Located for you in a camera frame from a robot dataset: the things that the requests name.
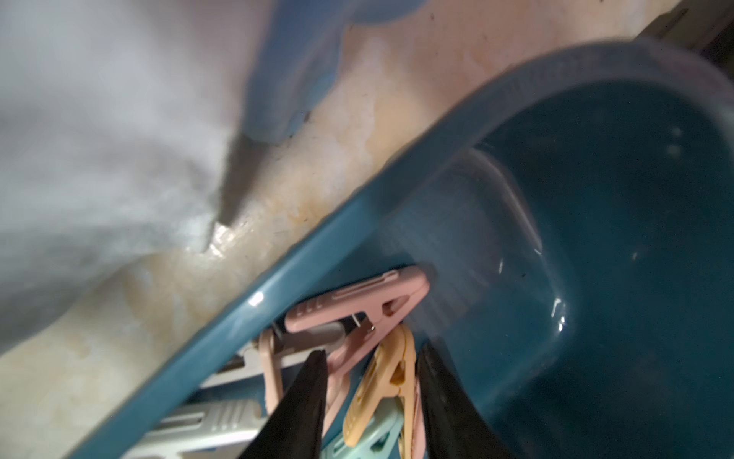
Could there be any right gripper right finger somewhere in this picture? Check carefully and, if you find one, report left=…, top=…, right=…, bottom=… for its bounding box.
left=417, top=342, right=512, bottom=458

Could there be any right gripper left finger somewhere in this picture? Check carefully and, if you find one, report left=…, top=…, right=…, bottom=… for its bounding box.
left=239, top=351, right=328, bottom=459

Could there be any pink clothespin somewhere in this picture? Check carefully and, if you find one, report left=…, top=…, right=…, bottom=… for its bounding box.
left=285, top=266, right=430, bottom=432
left=258, top=328, right=284, bottom=415

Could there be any white printed t-shirt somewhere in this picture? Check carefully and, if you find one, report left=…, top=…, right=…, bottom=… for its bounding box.
left=1, top=1, right=273, bottom=351

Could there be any mint green clothespin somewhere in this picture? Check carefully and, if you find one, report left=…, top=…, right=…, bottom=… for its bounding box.
left=320, top=398, right=404, bottom=459

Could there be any yellow clothespin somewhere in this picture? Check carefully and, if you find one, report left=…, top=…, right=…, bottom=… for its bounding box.
left=342, top=324, right=417, bottom=458

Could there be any pink clothespin in bin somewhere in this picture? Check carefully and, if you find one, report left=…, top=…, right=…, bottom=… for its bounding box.
left=285, top=266, right=430, bottom=432

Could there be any dark teal clothespin bin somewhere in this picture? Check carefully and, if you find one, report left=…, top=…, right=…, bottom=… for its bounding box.
left=71, top=39, right=733, bottom=458

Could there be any light blue cloth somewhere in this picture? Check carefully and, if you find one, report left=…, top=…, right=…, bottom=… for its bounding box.
left=241, top=1, right=422, bottom=145

